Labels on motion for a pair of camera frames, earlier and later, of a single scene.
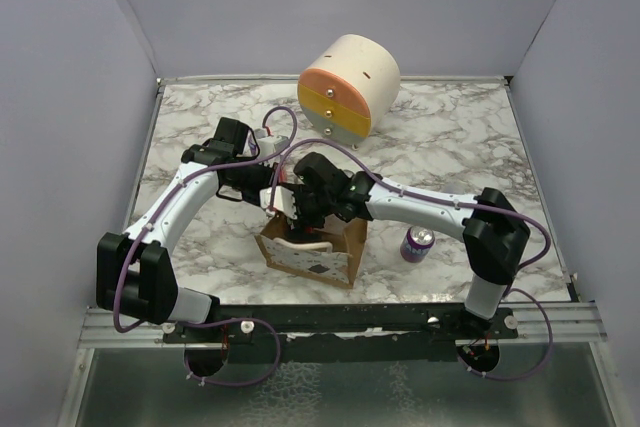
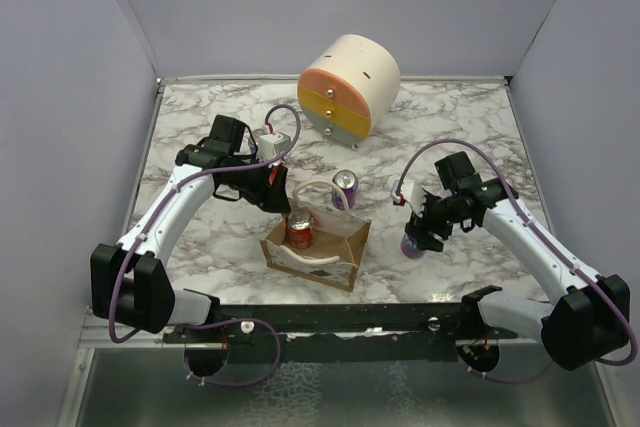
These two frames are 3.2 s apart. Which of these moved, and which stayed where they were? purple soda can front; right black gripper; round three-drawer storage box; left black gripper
Moved: right black gripper
Stayed: left black gripper; purple soda can front; round three-drawer storage box
